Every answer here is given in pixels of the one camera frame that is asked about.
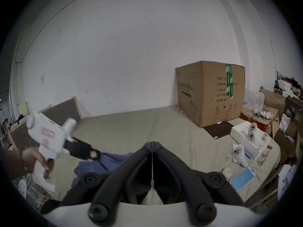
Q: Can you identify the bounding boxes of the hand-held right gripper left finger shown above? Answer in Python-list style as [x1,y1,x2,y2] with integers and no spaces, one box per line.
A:
[62,141,153,221]

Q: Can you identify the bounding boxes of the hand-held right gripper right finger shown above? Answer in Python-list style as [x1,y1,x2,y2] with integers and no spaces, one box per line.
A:
[153,141,244,222]

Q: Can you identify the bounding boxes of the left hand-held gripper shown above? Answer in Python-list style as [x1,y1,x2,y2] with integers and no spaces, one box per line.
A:
[26,113,102,191]

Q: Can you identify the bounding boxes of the dark blue garment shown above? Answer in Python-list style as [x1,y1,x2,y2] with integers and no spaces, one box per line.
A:
[72,151,142,189]

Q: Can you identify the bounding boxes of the person's left forearm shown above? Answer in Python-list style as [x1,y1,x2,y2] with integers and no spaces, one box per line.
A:
[0,148,24,182]

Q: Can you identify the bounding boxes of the person's left hand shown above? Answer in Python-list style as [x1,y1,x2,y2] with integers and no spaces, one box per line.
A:
[21,148,54,180]

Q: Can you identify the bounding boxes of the brown framed board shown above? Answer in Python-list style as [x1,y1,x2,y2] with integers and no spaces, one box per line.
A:
[8,122,41,151]
[39,96,83,127]

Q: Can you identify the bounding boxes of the phone with blue screen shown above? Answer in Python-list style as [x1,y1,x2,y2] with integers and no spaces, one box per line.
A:
[229,166,257,192]

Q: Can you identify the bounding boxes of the bed with beige sheet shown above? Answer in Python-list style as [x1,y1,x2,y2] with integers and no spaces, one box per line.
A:
[39,104,282,209]

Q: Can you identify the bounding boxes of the white hand controller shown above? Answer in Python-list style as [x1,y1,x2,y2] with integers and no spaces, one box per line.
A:
[246,123,259,142]
[232,144,249,168]

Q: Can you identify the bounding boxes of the dark brown flat mat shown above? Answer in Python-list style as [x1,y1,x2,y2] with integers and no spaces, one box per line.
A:
[204,121,235,139]

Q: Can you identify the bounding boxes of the open white box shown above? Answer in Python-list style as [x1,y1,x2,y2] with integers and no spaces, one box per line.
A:
[230,123,273,160]

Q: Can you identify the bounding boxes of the clear glasses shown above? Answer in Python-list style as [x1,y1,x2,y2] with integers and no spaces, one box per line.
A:
[256,148,271,166]

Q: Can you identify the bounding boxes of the large cardboard carton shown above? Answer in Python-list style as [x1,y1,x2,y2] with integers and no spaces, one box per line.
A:
[175,61,246,128]

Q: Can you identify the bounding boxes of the clear plastic bag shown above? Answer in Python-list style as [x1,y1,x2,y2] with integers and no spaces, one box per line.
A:
[243,87,265,112]

